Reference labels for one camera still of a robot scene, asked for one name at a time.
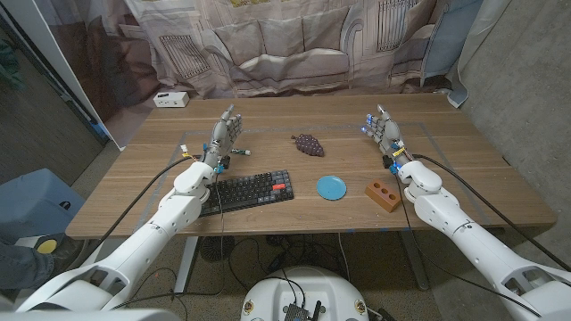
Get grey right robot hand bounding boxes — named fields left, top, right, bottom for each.
left=360, top=103, right=415, bottom=175

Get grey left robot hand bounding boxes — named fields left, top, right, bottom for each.
left=201, top=103, right=244, bottom=173

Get black keyboard with red key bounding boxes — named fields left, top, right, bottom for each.
left=200, top=169, right=295, bottom=218

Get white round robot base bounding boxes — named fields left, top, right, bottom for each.
left=240, top=266, right=370, bottom=321

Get black module on robot base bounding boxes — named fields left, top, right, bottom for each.
left=283, top=300, right=323, bottom=321

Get brown block with three holes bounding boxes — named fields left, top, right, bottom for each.
left=364, top=178, right=402, bottom=213

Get blue round dish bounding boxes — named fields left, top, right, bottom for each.
left=316, top=175, right=348, bottom=202

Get purple toy grape bunch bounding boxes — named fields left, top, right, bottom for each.
left=291, top=133, right=326, bottom=158

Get white power socket box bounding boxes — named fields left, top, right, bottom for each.
left=153, top=91, right=191, bottom=109

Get black round floor fan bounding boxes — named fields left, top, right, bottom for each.
left=199, top=235, right=236, bottom=263

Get printed sofa backdrop cloth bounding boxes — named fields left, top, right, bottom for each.
left=35, top=0, right=514, bottom=109

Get grey table leg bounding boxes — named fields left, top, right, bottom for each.
left=400, top=230, right=430, bottom=292

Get white table leg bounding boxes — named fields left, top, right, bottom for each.
left=173, top=235, right=200, bottom=298

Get blue plastic bin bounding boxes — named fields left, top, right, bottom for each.
left=0, top=168, right=86, bottom=244

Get yellow black foot pedal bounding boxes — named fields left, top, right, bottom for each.
left=26, top=234, right=90, bottom=264

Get white robot torso edge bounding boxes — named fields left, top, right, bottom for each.
left=0, top=309, right=182, bottom=321

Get person leg in jeans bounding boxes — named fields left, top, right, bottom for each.
left=0, top=240, right=57, bottom=291

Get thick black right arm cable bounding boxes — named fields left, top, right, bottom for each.
left=412, top=153, right=571, bottom=273

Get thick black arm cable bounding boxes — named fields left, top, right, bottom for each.
left=412, top=153, right=571, bottom=273
left=82, top=153, right=204, bottom=264

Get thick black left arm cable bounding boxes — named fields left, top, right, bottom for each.
left=82, top=153, right=204, bottom=264

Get white wall panel edge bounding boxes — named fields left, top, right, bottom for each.
left=0, top=0, right=124, bottom=151

